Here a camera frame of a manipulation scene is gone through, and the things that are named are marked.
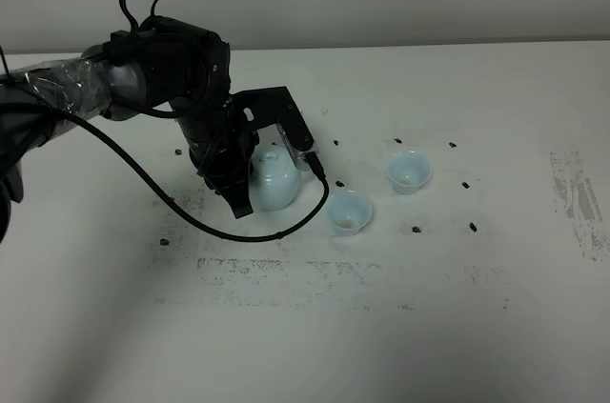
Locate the light blue porcelain teapot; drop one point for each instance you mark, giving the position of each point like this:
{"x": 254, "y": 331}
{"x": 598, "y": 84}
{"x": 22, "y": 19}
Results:
{"x": 275, "y": 180}

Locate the light blue teacup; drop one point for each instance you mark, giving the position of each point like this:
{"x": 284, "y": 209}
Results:
{"x": 408, "y": 171}
{"x": 348, "y": 212}

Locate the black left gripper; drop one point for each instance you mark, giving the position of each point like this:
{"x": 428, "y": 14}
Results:
{"x": 220, "y": 147}

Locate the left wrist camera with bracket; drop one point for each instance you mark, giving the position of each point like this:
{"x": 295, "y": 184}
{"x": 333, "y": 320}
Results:
{"x": 276, "y": 107}

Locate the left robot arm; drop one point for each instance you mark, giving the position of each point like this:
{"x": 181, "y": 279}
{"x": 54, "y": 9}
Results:
{"x": 161, "y": 68}

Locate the light blue teacup far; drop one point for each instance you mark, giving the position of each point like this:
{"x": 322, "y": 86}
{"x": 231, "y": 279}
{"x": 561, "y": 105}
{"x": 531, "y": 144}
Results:
{"x": 408, "y": 171}

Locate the light blue teacup near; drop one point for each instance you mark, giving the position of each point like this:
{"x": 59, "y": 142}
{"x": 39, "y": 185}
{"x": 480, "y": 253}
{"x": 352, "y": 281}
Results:
{"x": 348, "y": 212}

